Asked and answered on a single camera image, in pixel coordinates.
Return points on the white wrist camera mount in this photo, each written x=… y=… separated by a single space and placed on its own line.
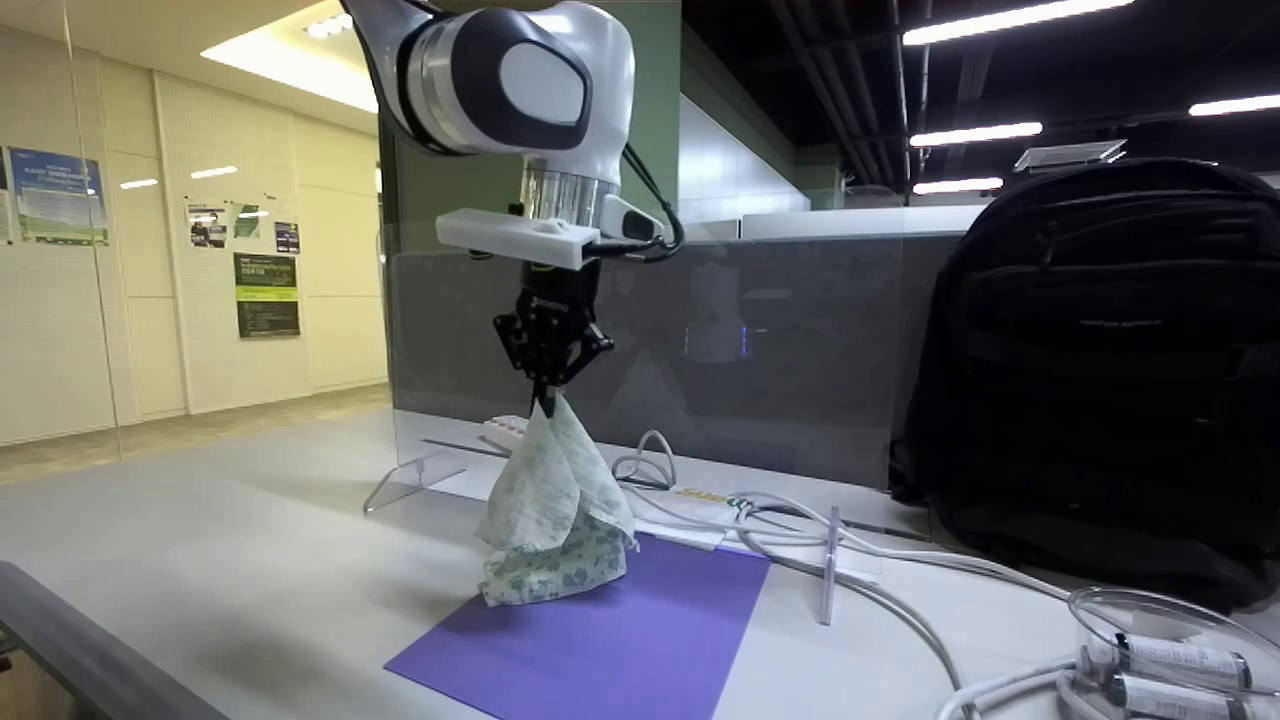
x=525 y=236

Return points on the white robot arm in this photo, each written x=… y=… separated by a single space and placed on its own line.
x=504 y=81

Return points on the pale green patterned towel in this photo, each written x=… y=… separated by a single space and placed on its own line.
x=555 y=514

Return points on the grey partition panel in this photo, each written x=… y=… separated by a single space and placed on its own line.
x=802 y=362

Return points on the long ceiling tube light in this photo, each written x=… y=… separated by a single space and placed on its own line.
x=979 y=133
x=1015 y=22
x=957 y=187
x=1233 y=107

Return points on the square ceiling light panel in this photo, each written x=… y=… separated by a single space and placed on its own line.
x=287 y=61

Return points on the dark wall sign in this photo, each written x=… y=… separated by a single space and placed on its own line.
x=267 y=272
x=269 y=320

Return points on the white power strip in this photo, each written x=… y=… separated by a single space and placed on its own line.
x=504 y=431

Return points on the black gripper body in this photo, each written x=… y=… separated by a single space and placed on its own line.
x=551 y=320

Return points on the purple mat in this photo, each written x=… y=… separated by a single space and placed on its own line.
x=600 y=642

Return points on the blue wall poster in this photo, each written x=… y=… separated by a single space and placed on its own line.
x=58 y=199

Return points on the grey box behind backpack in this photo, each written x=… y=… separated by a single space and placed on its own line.
x=1065 y=159

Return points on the small wall photo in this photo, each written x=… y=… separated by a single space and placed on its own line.
x=248 y=222
x=205 y=226
x=287 y=236

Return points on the black backpack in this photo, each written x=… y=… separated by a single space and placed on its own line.
x=1105 y=374

